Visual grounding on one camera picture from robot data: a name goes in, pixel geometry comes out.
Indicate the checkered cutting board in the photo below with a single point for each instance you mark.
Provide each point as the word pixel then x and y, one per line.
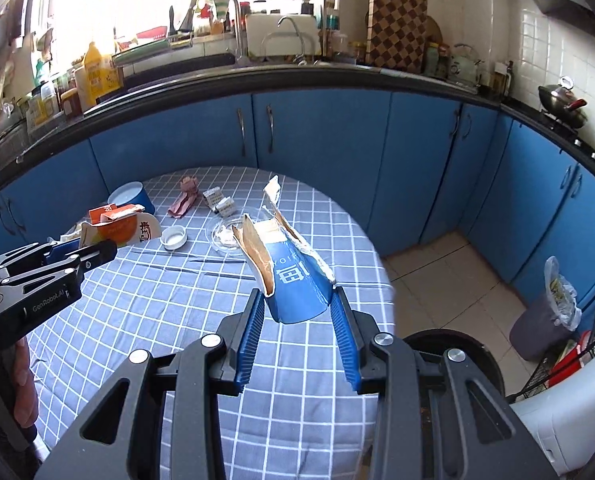
pixel 396 34

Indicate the white printed crumpled wrapper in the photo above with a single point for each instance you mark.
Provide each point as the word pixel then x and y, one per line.
pixel 222 205

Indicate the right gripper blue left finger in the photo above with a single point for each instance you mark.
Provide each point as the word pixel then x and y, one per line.
pixel 247 338

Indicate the green kettle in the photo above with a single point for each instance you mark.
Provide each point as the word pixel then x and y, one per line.
pixel 462 67

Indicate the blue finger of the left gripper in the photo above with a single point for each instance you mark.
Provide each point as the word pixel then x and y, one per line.
pixel 59 251

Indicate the pink crumpled wrapper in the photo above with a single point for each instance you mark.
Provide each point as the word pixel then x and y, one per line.
pixel 188 195

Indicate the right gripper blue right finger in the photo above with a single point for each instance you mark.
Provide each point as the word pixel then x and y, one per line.
pixel 349 340

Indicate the blue checkered tablecloth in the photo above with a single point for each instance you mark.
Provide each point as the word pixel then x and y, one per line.
pixel 297 417

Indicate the person left hand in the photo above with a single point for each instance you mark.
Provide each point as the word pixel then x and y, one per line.
pixel 18 394

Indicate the blue kitchen cabinets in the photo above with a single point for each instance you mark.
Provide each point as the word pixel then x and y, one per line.
pixel 408 167

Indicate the clear plastic lid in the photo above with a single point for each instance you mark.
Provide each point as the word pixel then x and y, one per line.
pixel 219 234

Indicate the blue paper tub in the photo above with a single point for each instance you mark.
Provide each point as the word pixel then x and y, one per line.
pixel 132 193

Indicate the grey bin with bag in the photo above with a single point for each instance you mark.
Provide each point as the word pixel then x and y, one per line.
pixel 552 318

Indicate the white appliance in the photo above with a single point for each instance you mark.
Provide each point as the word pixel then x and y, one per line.
pixel 562 420

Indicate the blue white torn carton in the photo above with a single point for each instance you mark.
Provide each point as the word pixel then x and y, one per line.
pixel 297 284

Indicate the orange paper carton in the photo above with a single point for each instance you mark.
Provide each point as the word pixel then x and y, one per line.
pixel 123 225

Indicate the black wok with lid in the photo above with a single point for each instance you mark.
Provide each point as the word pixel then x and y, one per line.
pixel 560 101

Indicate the chrome kitchen faucet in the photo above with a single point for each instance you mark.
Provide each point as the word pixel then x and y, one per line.
pixel 205 17

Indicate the white plastic cap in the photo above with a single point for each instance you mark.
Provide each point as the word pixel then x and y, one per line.
pixel 173 238

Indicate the yellow oil bottle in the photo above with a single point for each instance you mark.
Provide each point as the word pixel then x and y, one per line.
pixel 102 75

